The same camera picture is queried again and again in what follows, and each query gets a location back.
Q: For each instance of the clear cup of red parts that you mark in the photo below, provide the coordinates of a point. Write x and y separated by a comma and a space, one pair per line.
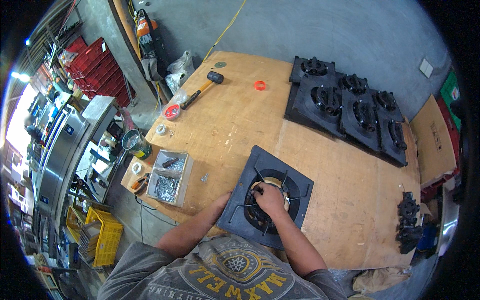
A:
171, 111

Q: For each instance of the white wall socket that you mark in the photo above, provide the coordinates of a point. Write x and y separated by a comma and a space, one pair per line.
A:
426, 68

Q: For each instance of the silver tape roll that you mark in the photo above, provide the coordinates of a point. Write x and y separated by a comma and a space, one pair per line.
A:
158, 129

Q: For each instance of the green round disc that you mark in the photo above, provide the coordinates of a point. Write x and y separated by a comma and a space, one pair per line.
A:
220, 65

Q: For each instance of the clear plastic bags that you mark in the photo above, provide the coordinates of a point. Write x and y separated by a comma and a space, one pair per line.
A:
180, 69

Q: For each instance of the black tool bit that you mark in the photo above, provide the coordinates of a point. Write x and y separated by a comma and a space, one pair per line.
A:
170, 162

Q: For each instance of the grey box of screws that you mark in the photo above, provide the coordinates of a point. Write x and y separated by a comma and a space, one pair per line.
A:
168, 185

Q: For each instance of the stack of red crates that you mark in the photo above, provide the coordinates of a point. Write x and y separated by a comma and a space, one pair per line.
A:
97, 71

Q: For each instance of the white tape roll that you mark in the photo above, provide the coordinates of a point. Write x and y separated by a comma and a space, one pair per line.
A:
133, 168

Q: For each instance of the person's right hand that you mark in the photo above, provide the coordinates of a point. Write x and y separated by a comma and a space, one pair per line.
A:
270, 199

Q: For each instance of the person's left hand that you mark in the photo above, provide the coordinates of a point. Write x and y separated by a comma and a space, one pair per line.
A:
224, 200

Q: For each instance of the group of black stove plates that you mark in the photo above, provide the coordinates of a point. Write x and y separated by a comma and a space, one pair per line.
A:
330, 103

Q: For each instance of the stainless steel appliance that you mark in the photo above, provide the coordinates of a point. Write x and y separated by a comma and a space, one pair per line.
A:
63, 157

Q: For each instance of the person's right fingers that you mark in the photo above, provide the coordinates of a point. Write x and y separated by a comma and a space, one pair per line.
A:
258, 191

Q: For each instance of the green plastic crate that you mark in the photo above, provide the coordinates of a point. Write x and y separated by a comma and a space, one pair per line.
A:
450, 93

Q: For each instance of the pile of black burner parts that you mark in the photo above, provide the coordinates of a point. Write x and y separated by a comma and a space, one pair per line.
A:
408, 221

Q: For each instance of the orange and black hanging bag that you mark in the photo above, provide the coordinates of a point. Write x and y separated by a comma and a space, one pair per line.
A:
148, 33

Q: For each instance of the metal tin can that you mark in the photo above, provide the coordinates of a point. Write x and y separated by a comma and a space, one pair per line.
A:
139, 148

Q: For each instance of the loose silver screws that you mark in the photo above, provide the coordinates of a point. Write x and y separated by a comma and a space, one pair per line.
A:
204, 177

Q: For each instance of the brown cardboard sheet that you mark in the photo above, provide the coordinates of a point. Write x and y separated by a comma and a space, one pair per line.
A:
433, 142

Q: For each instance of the person's body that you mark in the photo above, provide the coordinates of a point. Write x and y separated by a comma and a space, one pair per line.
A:
210, 273

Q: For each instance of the crumpled brown paper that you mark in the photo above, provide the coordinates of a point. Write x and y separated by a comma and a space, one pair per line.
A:
378, 280

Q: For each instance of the black square stove plate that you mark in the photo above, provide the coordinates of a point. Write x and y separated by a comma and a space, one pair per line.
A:
240, 225

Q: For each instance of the small yellow plastic crate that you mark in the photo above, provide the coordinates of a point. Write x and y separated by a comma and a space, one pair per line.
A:
73, 225

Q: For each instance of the large yellow plastic crate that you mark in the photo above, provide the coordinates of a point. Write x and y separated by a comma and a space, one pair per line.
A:
108, 240

